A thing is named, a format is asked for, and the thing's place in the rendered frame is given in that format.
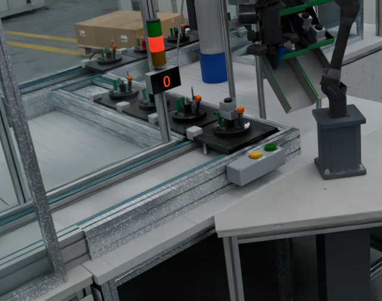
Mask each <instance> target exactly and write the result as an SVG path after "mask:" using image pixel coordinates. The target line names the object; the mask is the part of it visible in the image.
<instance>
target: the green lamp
mask: <svg viewBox="0 0 382 301"><path fill-rule="evenodd" d="M146 28H147V35H148V37H149V38H155V37H159V36H162V28H161V21H157V22H154V23H146Z"/></svg>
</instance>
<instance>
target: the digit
mask: <svg viewBox="0 0 382 301"><path fill-rule="evenodd" d="M160 79H161V86H162V91H163V90H166V89H169V88H171V87H173V84H172V76H171V71H168V72H165V73H162V74H160Z"/></svg>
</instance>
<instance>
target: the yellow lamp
mask: <svg viewBox="0 0 382 301"><path fill-rule="evenodd" d="M150 53H151V58H152V65H153V66H163V65H165V64H166V63H167V60H166V55H165V49H164V50H163V51H159V52H150Z"/></svg>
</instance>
